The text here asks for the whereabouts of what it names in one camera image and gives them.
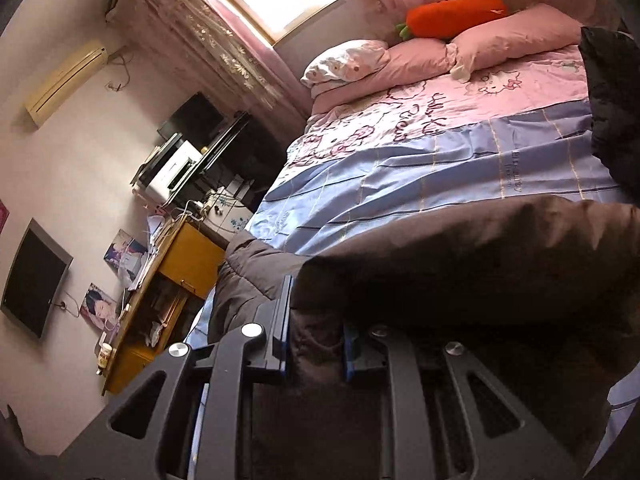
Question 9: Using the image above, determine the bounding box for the black wall television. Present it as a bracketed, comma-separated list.
[0, 218, 74, 340]

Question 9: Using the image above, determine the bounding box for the brown puffer jacket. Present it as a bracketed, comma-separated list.
[207, 195, 640, 480]

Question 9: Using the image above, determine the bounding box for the pink pillow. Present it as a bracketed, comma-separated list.
[310, 40, 454, 114]
[447, 2, 587, 81]

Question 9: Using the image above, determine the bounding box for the white printed pillow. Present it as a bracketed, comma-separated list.
[300, 40, 391, 87]

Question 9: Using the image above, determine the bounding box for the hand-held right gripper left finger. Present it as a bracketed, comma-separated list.
[60, 275, 296, 480]

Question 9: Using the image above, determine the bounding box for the cream air conditioner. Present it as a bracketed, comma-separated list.
[25, 40, 109, 129]

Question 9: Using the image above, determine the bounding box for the white printer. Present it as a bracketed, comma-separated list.
[144, 140, 204, 202]

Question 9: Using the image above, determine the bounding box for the black monitor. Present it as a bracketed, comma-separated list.
[157, 92, 225, 147]

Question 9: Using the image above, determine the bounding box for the white floral box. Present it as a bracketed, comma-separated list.
[204, 191, 254, 234]

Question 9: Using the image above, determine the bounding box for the yellow wooden desk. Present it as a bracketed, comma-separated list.
[100, 220, 232, 397]

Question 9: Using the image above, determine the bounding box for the portrait photo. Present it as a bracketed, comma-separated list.
[80, 282, 124, 334]
[103, 229, 149, 282]

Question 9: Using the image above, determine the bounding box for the black desk stand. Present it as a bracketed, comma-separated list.
[132, 110, 297, 212]

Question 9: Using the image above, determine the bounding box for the orange carrot plush pillow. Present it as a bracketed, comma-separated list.
[395, 0, 509, 41]

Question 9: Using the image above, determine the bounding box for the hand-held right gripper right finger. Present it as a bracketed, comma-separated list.
[342, 322, 582, 480]

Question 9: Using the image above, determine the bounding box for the black puffer jacket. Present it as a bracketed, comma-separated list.
[580, 25, 640, 192]

